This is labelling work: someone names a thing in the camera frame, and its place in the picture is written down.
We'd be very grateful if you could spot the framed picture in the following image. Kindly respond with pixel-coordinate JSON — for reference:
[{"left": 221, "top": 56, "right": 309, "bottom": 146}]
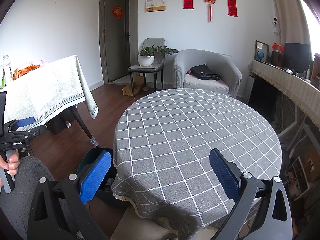
[{"left": 254, "top": 40, "right": 270, "bottom": 63}]

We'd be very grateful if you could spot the grey door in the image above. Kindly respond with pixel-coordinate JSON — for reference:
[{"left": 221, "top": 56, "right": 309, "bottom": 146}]
[{"left": 104, "top": 0, "right": 131, "bottom": 83}]

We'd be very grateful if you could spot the person's grey fleece-clad leg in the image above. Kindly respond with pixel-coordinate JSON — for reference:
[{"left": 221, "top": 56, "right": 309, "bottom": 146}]
[{"left": 0, "top": 156, "right": 58, "bottom": 240}]

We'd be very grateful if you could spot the black cabinet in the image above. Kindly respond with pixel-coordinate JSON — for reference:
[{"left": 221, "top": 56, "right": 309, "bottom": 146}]
[{"left": 250, "top": 75, "right": 280, "bottom": 120}]

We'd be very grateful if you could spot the dark teal trash bin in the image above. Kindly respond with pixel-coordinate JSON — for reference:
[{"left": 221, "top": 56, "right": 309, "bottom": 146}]
[{"left": 76, "top": 147, "right": 130, "bottom": 208}]

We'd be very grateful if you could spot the black box under table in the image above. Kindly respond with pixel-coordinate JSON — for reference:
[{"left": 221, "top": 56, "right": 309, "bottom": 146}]
[{"left": 46, "top": 112, "right": 73, "bottom": 135}]

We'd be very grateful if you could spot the side table with fringed cloth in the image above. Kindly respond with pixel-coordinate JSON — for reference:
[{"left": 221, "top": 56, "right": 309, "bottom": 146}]
[{"left": 249, "top": 59, "right": 320, "bottom": 137}]

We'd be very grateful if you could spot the brown wooden speaker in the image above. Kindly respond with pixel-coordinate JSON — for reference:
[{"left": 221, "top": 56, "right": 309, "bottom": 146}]
[{"left": 271, "top": 50, "right": 283, "bottom": 67}]

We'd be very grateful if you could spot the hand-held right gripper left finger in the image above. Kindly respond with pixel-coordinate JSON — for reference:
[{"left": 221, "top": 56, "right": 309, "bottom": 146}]
[{"left": 27, "top": 151, "right": 112, "bottom": 240}]

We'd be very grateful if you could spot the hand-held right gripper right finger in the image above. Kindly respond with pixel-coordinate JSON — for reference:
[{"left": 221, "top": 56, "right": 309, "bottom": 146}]
[{"left": 209, "top": 148, "right": 293, "bottom": 240}]

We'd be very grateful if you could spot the wooden shelf box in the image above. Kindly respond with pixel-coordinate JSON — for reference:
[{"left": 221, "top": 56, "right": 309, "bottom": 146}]
[{"left": 311, "top": 53, "right": 320, "bottom": 80}]

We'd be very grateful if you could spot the grey checked tablecloth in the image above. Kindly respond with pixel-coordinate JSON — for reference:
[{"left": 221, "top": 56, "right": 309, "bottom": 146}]
[{"left": 111, "top": 88, "right": 283, "bottom": 239}]

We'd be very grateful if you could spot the black table leg with sock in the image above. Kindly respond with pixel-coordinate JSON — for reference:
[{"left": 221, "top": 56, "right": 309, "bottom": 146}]
[{"left": 71, "top": 106, "right": 99, "bottom": 147}]

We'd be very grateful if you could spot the orange snack bag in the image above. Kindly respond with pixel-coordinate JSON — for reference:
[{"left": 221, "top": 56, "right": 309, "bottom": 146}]
[{"left": 14, "top": 61, "right": 49, "bottom": 80}]

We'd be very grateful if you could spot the grey dining chair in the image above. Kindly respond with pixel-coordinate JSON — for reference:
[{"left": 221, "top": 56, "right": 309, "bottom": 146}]
[{"left": 128, "top": 38, "right": 166, "bottom": 99}]

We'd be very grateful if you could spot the clear bottle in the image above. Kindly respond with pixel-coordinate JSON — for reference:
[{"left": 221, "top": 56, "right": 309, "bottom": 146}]
[{"left": 2, "top": 54, "right": 13, "bottom": 82}]

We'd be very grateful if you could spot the black bag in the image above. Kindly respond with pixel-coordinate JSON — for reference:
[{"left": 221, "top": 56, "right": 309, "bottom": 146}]
[{"left": 190, "top": 64, "right": 221, "bottom": 81}]

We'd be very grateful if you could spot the white sheer curtain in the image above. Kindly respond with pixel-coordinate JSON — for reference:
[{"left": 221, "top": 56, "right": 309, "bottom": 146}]
[{"left": 269, "top": 0, "right": 313, "bottom": 55}]

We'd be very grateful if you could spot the red door decoration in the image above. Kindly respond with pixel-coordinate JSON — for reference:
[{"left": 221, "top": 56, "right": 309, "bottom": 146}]
[{"left": 111, "top": 5, "right": 124, "bottom": 20}]

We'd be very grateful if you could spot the person's left hand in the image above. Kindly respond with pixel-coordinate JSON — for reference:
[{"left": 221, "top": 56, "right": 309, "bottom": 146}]
[{"left": 0, "top": 152, "right": 20, "bottom": 188}]

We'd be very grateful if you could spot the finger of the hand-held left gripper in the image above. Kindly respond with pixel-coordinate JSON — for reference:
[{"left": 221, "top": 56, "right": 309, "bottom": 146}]
[
  {"left": 5, "top": 116, "right": 35, "bottom": 130},
  {"left": 7, "top": 124, "right": 48, "bottom": 138}
]

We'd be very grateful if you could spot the wall calendar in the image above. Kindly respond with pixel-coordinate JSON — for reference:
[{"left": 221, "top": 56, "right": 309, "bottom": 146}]
[{"left": 145, "top": 0, "right": 167, "bottom": 13}]

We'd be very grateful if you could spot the black monitor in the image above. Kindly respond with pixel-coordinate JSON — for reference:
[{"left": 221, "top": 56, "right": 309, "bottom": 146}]
[{"left": 283, "top": 42, "right": 311, "bottom": 70}]

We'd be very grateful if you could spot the pale leaf-patterned tablecloth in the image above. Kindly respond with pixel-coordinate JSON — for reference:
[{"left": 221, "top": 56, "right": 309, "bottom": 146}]
[{"left": 0, "top": 54, "right": 99, "bottom": 133}]

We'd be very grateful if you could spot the cardboard box on floor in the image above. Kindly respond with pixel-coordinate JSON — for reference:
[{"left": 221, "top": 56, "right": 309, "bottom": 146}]
[{"left": 122, "top": 76, "right": 145, "bottom": 97}]

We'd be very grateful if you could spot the grey armchair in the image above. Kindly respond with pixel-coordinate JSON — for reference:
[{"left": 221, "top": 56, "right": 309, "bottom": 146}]
[{"left": 173, "top": 49, "right": 242, "bottom": 98}]

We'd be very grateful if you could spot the potted plant in white pot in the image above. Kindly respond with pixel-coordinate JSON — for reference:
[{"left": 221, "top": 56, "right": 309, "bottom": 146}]
[{"left": 137, "top": 45, "right": 179, "bottom": 67}]

